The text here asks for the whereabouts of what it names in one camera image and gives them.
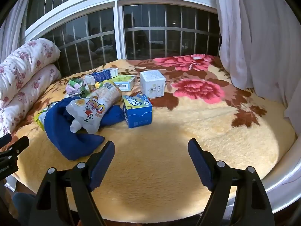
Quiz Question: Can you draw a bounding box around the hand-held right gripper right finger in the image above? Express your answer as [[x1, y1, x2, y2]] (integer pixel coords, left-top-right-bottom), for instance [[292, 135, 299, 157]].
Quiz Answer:
[[188, 138, 275, 226]]

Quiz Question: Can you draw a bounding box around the white barred window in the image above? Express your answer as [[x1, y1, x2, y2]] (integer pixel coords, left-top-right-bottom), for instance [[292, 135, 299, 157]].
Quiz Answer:
[[24, 0, 223, 76]]

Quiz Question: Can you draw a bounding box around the blue drink carton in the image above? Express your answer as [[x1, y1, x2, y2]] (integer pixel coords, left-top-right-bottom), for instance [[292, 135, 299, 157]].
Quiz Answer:
[[122, 94, 153, 129]]

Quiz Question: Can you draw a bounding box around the blue towel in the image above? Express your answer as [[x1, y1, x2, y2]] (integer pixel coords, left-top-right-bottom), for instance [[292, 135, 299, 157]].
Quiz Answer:
[[44, 96, 124, 161]]

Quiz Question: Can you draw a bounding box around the folded floral quilt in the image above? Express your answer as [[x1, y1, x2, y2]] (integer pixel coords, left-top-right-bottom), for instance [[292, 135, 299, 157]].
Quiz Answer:
[[0, 38, 62, 134]]

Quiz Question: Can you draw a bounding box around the yellow-green snack packet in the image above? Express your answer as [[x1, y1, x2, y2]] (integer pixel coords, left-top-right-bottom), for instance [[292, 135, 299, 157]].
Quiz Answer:
[[35, 101, 59, 130]]

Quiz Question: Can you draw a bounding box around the white curtain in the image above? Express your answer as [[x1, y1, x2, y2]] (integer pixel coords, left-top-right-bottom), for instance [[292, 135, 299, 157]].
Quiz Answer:
[[0, 0, 33, 62], [212, 0, 301, 123]]

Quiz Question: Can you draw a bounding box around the yellow floral blanket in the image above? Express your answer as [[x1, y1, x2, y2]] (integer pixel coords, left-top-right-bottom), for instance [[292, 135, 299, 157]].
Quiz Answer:
[[12, 54, 297, 211]]

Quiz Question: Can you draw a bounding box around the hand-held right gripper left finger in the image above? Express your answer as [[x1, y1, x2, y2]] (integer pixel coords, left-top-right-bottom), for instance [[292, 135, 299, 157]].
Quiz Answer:
[[28, 141, 116, 226]]

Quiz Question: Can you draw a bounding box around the blue and white milk carton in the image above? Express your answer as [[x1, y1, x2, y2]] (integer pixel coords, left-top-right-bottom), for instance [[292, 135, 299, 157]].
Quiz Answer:
[[85, 67, 119, 84]]

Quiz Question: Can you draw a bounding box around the white spout pouch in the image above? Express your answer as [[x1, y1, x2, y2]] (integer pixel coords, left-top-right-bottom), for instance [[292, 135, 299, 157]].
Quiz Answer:
[[65, 83, 123, 133]]

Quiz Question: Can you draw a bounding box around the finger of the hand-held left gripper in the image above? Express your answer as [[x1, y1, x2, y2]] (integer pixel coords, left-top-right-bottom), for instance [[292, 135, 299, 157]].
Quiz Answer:
[[0, 133, 13, 147], [0, 136, 30, 159]]

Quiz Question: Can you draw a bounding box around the teal flat box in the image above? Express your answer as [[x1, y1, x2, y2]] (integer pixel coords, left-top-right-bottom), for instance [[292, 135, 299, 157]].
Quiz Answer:
[[113, 75, 137, 91]]

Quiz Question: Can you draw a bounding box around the white cube box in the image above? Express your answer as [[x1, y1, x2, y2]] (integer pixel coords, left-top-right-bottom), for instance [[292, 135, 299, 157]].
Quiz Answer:
[[140, 71, 166, 98]]

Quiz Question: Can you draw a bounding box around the crumpled green pink wrapper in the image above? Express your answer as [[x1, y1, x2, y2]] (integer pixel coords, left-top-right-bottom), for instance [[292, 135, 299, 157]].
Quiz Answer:
[[66, 79, 91, 97]]

